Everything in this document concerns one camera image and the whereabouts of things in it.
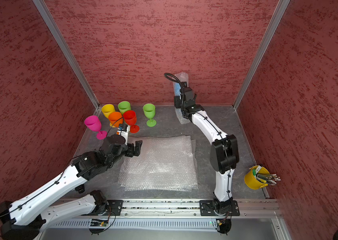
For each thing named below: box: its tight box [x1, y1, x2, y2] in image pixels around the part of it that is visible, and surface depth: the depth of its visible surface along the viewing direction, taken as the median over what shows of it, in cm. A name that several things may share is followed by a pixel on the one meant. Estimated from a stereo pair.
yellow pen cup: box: [244, 165, 270, 190], surface depth 79 cm
